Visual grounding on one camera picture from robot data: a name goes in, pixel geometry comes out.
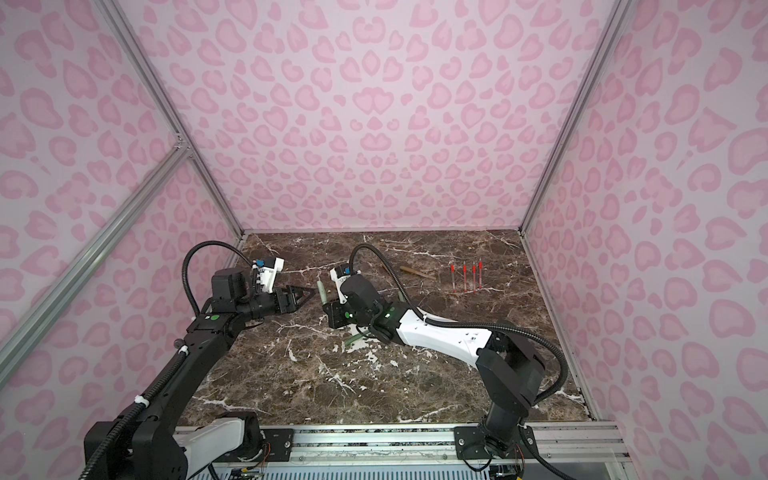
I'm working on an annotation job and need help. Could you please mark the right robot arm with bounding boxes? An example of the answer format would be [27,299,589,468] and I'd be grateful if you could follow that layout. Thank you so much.
[321,267,545,460]

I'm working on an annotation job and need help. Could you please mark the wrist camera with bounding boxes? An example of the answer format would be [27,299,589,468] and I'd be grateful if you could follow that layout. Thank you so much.
[252,257,284,294]
[330,264,352,304]

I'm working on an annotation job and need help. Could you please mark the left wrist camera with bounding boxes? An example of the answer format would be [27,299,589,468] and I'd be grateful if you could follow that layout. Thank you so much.
[252,257,284,294]

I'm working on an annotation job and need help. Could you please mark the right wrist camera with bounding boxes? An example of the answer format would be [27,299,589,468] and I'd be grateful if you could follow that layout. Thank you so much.
[330,264,352,304]

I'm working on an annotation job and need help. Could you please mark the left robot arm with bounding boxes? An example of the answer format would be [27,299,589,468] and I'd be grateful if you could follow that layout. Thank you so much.
[80,268,317,479]

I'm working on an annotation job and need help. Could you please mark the brown pen short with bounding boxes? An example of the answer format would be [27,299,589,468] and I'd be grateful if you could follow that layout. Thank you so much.
[399,266,435,279]

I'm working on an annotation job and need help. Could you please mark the green pen front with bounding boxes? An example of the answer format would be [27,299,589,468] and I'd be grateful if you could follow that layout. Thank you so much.
[344,334,365,347]

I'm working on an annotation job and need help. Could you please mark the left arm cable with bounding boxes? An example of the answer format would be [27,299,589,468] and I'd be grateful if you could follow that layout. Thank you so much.
[181,240,256,319]

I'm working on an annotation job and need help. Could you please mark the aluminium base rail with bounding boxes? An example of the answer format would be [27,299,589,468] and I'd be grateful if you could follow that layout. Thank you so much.
[113,422,631,480]

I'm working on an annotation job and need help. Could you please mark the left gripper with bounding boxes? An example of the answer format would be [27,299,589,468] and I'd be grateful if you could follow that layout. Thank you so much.
[237,285,315,324]

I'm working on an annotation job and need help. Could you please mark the green pen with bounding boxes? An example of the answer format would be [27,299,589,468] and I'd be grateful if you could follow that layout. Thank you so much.
[317,280,328,305]
[344,334,365,347]

